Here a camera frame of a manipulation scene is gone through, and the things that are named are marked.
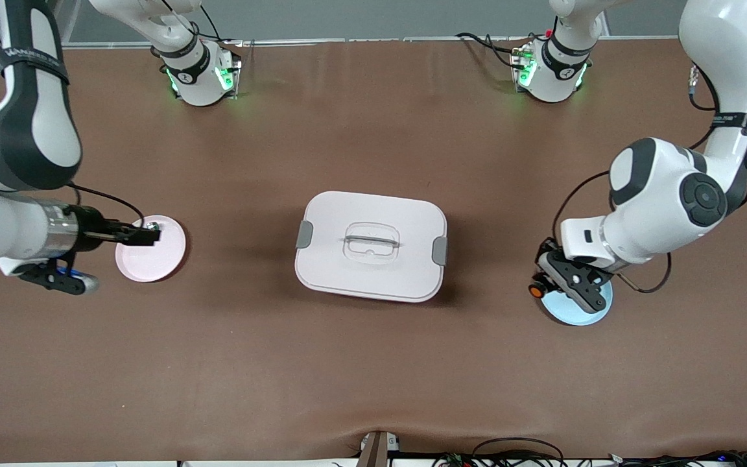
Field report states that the white lidded storage box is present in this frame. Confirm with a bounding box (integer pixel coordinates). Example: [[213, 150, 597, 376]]
[[294, 190, 449, 304]]

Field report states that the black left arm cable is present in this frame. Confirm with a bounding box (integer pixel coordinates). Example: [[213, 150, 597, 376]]
[[542, 170, 611, 250]]

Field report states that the black cable bundle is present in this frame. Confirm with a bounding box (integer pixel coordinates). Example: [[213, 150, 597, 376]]
[[607, 449, 747, 467]]

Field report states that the black base cable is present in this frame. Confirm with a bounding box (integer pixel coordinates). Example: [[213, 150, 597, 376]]
[[176, 5, 226, 45], [455, 31, 531, 69]]

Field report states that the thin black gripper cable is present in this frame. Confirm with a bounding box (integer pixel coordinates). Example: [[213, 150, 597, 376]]
[[615, 252, 672, 294]]

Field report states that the black looped cable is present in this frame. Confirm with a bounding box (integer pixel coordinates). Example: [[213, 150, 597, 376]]
[[471, 438, 566, 467]]

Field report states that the pink round plate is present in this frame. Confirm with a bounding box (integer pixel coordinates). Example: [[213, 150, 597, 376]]
[[115, 215, 187, 283]]

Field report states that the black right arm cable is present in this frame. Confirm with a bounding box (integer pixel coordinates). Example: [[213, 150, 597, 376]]
[[65, 184, 147, 224]]

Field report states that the light blue round plate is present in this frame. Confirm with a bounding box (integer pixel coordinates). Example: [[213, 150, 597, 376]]
[[540, 285, 613, 326]]

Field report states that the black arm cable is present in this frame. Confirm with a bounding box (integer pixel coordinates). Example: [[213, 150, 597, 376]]
[[542, 170, 611, 250], [65, 184, 147, 224]]

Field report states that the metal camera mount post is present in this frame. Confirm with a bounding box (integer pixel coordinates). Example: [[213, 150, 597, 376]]
[[355, 431, 401, 467]]

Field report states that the brown table mat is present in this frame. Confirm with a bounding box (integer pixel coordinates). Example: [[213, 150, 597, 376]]
[[0, 38, 747, 462]]

